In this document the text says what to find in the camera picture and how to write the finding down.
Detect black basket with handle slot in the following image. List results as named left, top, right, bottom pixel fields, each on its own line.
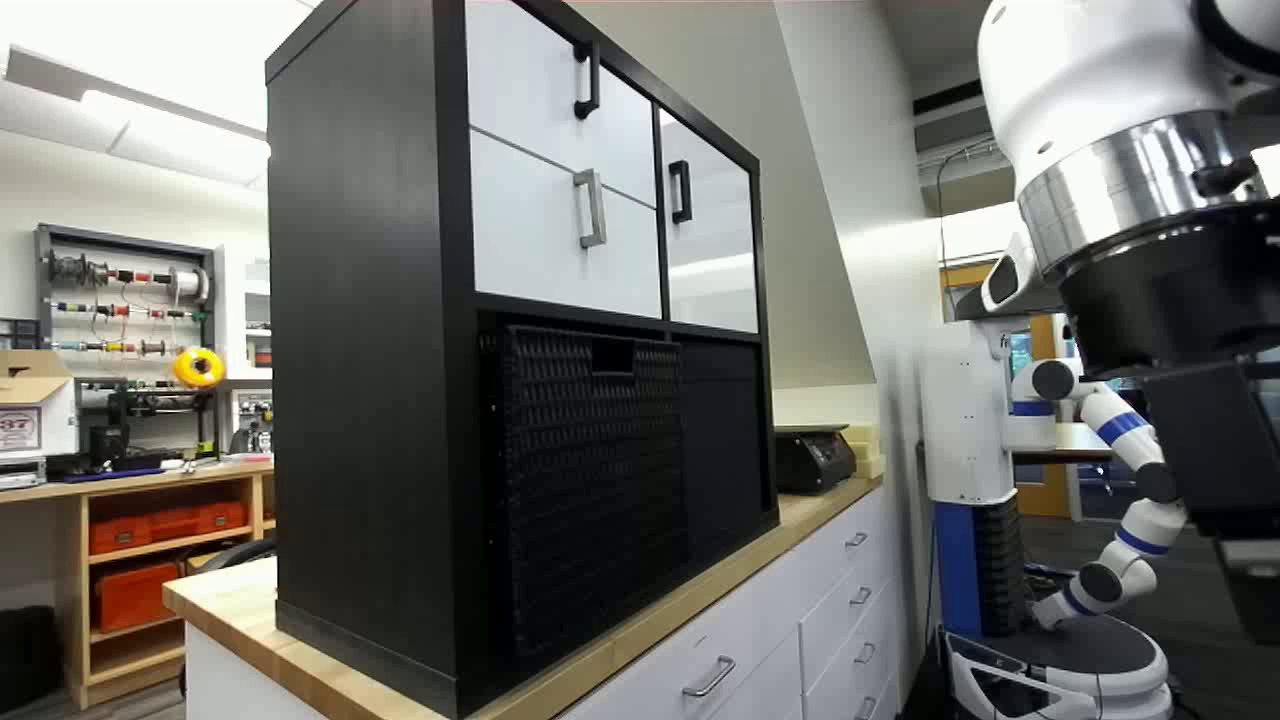
left=476, top=315, right=694, bottom=674

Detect plain black basket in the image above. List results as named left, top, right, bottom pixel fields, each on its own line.
left=676, top=337, right=771, bottom=573

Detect light table top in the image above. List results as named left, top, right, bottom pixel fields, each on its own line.
left=1003, top=416, right=1117, bottom=466

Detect white blue mobile robot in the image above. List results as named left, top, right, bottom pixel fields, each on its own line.
left=917, top=315, right=1177, bottom=720

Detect black label printer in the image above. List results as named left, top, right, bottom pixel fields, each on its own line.
left=771, top=420, right=862, bottom=495

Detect white base cabinet wooden top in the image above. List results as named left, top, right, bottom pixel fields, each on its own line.
left=161, top=454, right=912, bottom=720

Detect white cabinet door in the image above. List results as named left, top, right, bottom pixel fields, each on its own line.
left=658, top=107, right=760, bottom=337

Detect black shelf unit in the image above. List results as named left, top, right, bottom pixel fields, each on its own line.
left=259, top=0, right=785, bottom=720

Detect yellow filament spool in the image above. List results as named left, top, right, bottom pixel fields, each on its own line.
left=171, top=344, right=234, bottom=394

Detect long orange storage box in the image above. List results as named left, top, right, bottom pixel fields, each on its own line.
left=89, top=495, right=258, bottom=558

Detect grey tool rack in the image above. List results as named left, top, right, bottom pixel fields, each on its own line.
left=34, top=220, right=225, bottom=380

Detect wooden workbench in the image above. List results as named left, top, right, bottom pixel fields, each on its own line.
left=0, top=454, right=280, bottom=712

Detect black benchtop machine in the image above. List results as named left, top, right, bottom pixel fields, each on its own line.
left=45, top=377, right=168, bottom=485

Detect small orange storage box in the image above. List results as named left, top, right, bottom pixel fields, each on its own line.
left=93, top=557, right=194, bottom=634

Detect cardboard box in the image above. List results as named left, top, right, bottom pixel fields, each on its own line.
left=0, top=346, right=81, bottom=460

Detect black floor bin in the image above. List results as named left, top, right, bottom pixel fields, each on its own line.
left=0, top=602, right=64, bottom=714

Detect black door handle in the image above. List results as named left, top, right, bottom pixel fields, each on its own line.
left=665, top=154, right=695, bottom=226

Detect black drawer handle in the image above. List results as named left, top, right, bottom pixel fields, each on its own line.
left=573, top=42, right=605, bottom=122

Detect white drawer with silver handle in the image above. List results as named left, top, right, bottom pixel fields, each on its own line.
left=467, top=129, right=667, bottom=321

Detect white drawer with black handle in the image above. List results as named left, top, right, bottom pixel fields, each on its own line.
left=460, top=0, right=662, bottom=213

